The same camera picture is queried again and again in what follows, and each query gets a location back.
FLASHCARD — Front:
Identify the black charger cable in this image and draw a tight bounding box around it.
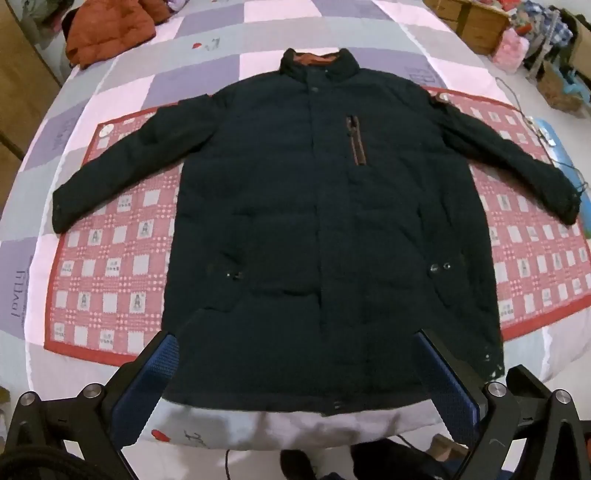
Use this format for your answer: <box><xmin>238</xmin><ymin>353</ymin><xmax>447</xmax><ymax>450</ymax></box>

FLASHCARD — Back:
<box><xmin>493</xmin><ymin>75</ymin><xmax>590</xmax><ymax>192</ymax></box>

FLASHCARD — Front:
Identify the pile of colourful clothes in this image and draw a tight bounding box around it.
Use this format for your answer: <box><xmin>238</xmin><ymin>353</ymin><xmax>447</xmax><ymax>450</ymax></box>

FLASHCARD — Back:
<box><xmin>511</xmin><ymin>1</ymin><xmax>590</xmax><ymax>79</ymax></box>

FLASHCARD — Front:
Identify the orange red down jacket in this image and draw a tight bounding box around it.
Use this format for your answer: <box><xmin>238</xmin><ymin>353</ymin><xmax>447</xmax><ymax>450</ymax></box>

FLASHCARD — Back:
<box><xmin>65</xmin><ymin>0</ymin><xmax>172</xmax><ymax>69</ymax></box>

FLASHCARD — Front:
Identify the purple pink patchwork bedsheet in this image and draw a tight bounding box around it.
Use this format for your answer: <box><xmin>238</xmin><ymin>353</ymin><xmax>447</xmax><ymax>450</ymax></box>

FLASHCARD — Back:
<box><xmin>1</xmin><ymin>1</ymin><xmax>590</xmax><ymax>450</ymax></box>

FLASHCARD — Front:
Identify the cardboard box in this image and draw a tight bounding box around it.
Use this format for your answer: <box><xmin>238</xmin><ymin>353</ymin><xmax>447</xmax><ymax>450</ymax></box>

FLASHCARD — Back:
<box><xmin>537</xmin><ymin>61</ymin><xmax>583</xmax><ymax>113</ymax></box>

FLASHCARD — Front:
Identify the blue floor mat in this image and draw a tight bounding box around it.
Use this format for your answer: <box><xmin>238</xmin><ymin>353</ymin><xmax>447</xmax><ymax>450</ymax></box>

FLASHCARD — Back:
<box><xmin>535</xmin><ymin>117</ymin><xmax>591</xmax><ymax>241</ymax></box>

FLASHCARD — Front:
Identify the pink plush toy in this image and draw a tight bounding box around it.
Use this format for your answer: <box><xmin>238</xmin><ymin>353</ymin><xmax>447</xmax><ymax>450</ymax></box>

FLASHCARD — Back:
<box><xmin>491</xmin><ymin>28</ymin><xmax>530</xmax><ymax>73</ymax></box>

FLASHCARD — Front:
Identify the red white checkered blanket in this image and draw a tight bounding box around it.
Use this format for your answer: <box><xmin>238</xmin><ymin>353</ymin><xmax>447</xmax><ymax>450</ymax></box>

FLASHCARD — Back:
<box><xmin>51</xmin><ymin>120</ymin><xmax>590</xmax><ymax>338</ymax></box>

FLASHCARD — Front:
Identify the wooden wardrobe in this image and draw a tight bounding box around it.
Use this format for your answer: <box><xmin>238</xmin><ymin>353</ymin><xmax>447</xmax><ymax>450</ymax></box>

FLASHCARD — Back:
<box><xmin>0</xmin><ymin>1</ymin><xmax>60</xmax><ymax>204</ymax></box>

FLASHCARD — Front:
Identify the wooden nightstand cabinet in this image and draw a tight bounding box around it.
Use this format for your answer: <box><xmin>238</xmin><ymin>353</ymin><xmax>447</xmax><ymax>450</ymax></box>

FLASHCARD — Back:
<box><xmin>423</xmin><ymin>0</ymin><xmax>510</xmax><ymax>55</ymax></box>

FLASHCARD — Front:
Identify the dark navy padded jacket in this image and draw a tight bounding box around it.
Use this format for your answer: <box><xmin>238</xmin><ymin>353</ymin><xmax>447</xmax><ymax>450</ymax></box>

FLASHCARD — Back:
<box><xmin>52</xmin><ymin>50</ymin><xmax>580</xmax><ymax>415</ymax></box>

